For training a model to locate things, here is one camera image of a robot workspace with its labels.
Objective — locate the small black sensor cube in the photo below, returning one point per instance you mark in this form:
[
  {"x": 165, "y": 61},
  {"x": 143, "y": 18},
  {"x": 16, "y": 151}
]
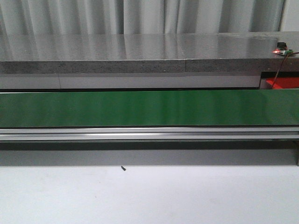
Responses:
[{"x": 282, "y": 46}]

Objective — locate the aluminium conveyor frame rail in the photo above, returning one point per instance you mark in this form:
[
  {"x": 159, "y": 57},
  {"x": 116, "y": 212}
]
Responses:
[{"x": 150, "y": 146}]

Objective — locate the red plastic tray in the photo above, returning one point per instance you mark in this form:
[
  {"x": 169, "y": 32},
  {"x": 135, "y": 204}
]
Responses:
[{"x": 283, "y": 83}]

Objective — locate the green conveyor belt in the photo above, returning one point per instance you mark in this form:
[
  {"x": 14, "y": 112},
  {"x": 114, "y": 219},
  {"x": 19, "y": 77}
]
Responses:
[{"x": 150, "y": 108}]

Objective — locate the small green circuit board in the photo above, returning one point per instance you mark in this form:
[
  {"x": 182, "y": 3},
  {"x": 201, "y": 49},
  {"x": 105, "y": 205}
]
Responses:
[{"x": 283, "y": 52}]

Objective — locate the grey stone counter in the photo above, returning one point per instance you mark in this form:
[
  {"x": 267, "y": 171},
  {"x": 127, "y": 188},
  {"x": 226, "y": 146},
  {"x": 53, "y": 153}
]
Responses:
[{"x": 146, "y": 53}]

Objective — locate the grey curtain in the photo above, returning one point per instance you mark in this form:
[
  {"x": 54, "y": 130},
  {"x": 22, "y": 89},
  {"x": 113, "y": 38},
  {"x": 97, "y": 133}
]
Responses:
[{"x": 36, "y": 17}]

